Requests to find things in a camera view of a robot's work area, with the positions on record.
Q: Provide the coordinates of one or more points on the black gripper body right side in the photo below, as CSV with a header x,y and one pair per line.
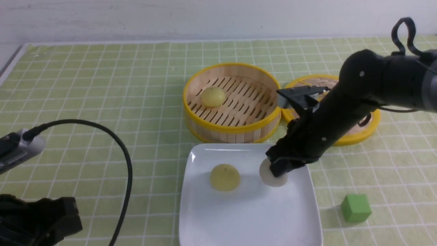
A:
x,y
307,138

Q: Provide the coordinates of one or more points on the black right gripper finger bun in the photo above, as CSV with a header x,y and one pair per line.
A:
x,y
283,166

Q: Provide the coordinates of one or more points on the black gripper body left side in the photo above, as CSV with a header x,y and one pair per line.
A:
x,y
48,221

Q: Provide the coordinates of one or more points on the white steamed bun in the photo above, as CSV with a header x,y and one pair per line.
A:
x,y
267,176

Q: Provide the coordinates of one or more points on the yellow steamed bun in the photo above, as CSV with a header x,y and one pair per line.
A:
x,y
213,97

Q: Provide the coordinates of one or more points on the white square plate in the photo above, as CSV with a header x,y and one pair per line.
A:
x,y
253,214

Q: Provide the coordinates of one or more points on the yellow bun on plate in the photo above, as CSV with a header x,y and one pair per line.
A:
x,y
224,178

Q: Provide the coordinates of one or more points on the woven bamboo steamer lid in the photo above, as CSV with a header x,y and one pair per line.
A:
x,y
360,132

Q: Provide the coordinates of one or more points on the bamboo steamer basket yellow rim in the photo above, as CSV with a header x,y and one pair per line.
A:
x,y
249,113

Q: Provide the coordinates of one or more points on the green cube block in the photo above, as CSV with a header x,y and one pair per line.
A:
x,y
355,208

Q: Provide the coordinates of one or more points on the green checkered tablecloth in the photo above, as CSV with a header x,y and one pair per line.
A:
x,y
136,91

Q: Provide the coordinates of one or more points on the wrist camera right side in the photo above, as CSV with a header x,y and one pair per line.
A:
x,y
300,98

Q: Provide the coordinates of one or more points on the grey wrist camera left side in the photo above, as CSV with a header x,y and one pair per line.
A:
x,y
14,150

